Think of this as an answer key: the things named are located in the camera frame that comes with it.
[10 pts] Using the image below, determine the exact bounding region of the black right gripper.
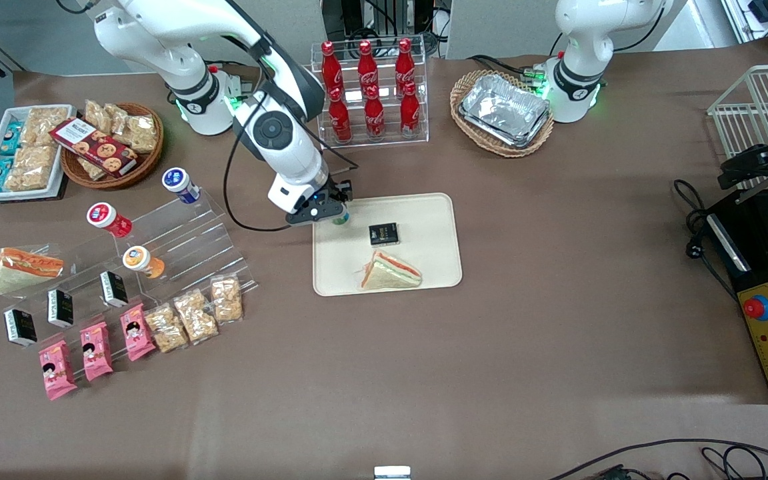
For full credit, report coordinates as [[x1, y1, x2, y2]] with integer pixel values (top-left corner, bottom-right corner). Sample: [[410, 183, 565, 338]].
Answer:
[[284, 179, 353, 228]]

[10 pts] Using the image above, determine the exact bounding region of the beige plastic tray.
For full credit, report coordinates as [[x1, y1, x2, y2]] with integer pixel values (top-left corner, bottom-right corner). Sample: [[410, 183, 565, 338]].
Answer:
[[311, 193, 463, 297]]

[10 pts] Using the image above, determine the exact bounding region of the blue gum bottle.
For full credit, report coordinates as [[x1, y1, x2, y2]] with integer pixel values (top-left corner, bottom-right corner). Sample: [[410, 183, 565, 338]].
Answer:
[[161, 167, 201, 204]]

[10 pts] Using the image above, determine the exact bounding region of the orange gum bottle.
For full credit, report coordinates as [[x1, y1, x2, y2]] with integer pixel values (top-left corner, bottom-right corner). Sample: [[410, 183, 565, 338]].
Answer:
[[123, 245, 165, 279]]

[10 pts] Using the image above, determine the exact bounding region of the red gum bottle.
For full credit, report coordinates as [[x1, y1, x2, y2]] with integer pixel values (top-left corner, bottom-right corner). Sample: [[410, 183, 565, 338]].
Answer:
[[87, 202, 133, 239]]

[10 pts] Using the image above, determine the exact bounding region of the clear acrylic bottle rack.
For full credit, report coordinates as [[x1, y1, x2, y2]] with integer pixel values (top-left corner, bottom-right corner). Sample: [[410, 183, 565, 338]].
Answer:
[[310, 35, 430, 151]]

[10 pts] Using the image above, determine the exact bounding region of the red cola bottle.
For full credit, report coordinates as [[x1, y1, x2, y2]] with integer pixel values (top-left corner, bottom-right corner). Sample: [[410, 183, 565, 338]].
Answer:
[[321, 41, 345, 97], [357, 39, 379, 95], [363, 85, 386, 141], [394, 37, 417, 94], [399, 82, 421, 139], [328, 87, 353, 143]]

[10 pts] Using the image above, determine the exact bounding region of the wrapped triangle sandwich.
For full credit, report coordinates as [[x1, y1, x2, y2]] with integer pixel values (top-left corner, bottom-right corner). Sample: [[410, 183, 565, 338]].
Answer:
[[359, 249, 423, 291], [0, 247, 65, 296]]

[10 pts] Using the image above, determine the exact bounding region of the light wicker basket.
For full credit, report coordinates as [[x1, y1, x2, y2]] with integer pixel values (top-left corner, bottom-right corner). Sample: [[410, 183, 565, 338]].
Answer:
[[449, 69, 555, 159]]

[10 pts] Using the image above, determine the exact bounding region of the clear acrylic tiered stand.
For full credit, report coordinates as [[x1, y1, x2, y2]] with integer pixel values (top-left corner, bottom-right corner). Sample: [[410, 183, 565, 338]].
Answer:
[[0, 189, 258, 354]]

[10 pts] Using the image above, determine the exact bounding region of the aluminium foil container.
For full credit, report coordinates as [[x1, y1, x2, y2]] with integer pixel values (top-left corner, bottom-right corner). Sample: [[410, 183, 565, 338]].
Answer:
[[457, 73, 552, 149]]

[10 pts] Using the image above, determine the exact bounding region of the brown wicker basket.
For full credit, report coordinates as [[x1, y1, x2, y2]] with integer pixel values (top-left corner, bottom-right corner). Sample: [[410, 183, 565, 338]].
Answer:
[[61, 102, 165, 191]]

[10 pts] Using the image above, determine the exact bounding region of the pink snack pack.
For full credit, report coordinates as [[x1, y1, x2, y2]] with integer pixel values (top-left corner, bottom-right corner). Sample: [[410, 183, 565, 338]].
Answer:
[[38, 340, 79, 401], [120, 303, 157, 362], [79, 321, 114, 382]]

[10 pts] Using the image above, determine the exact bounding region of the red cookie box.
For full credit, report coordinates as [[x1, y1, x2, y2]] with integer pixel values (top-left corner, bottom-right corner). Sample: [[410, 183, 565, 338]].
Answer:
[[49, 117, 139, 177]]

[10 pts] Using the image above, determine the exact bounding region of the black machine with yellow panel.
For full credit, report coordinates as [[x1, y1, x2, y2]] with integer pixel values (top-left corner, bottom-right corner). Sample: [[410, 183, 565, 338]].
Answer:
[[705, 187, 768, 405]]

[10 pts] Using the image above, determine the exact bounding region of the black clamp lever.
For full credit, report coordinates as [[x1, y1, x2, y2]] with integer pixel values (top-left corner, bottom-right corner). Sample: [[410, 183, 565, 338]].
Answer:
[[717, 115, 768, 191]]

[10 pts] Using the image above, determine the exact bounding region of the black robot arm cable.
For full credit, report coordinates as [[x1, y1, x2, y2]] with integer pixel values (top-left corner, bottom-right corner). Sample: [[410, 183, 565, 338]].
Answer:
[[223, 33, 359, 233]]

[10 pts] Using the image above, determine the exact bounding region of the black base cable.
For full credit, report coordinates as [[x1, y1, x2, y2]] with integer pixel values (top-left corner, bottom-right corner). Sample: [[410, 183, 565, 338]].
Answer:
[[465, 53, 548, 84]]

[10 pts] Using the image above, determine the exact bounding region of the black power cable with plug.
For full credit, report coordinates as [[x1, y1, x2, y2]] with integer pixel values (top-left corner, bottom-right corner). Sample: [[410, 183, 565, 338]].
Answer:
[[673, 179, 738, 301]]

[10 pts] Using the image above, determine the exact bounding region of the white wire rack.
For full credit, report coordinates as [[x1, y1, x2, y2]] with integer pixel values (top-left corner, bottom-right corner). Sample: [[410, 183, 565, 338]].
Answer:
[[707, 63, 768, 194]]

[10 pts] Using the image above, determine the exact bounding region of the black floor cable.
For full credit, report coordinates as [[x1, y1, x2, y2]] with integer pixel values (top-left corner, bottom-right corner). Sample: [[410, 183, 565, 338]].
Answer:
[[547, 438, 768, 480]]

